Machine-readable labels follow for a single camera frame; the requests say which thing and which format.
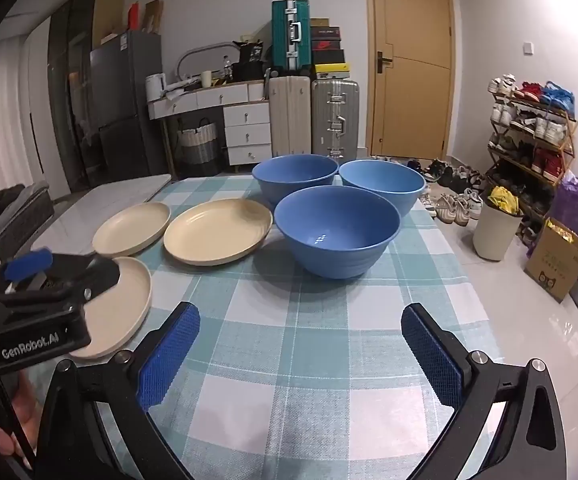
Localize oval mirror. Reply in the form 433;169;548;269
176;42;242;83

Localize white electric kettle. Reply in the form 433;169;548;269
145;73;167;103

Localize white dresser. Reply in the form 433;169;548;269
148;80;273;166

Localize black red shoe box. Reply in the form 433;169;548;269
311;26;342;52

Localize purple bag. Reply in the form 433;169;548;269
552;172;578;236

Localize white trash bin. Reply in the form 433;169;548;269
472;195;525;262

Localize cardboard box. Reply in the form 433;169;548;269
523;217;578;304

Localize silver suitcase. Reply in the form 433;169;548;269
311;78;360;158

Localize yellow bag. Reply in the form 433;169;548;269
486;185;520;213

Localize woven laundry basket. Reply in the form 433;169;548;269
176;117;220;177

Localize dark glass cabinet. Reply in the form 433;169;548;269
49;0;124;191

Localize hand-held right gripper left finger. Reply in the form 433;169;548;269
35;301;202;480

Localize blue bowl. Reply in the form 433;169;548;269
338;160;426;218
274;186;401;280
252;155;340;206

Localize teal suitcase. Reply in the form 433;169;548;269
271;0;312;73

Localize grey fridge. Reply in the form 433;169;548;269
89;30;167;176

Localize flat cardboard piece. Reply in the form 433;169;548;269
141;0;165;35

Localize row of floor shoes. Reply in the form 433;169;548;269
369;155;485;226

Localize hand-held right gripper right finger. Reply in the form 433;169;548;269
400;302;567;480

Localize beige suitcase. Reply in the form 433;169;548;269
268;76;313;158

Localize teal checked tablecloth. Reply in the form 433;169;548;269
94;172;502;480

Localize wooden door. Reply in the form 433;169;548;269
364;0;456;160

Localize black yellow shoe box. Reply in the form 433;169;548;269
314;62;350;81

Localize cream plate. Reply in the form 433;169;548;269
69;256;153;360
92;202;172;257

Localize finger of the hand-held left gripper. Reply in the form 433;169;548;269
0;247;54;296
0;255;121;311

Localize black bag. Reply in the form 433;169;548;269
231;40;265;82

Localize person's left hand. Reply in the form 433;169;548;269
0;372;40;471

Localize grey cushioned chair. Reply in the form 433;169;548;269
0;182;54;261

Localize large yellowish plate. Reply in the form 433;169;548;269
163;198;274;266

